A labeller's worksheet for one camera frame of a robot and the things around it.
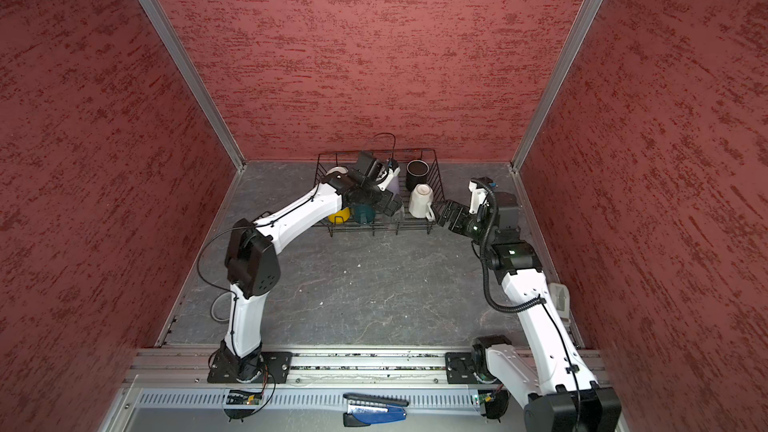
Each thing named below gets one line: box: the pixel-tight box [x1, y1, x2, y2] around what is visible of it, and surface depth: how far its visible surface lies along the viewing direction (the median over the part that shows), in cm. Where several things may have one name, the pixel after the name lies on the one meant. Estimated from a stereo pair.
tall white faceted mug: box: [408, 184, 436, 222], surface depth 99 cm
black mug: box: [406, 159, 430, 191], surface depth 106 cm
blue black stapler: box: [342, 392, 409, 427], surface depth 68 cm
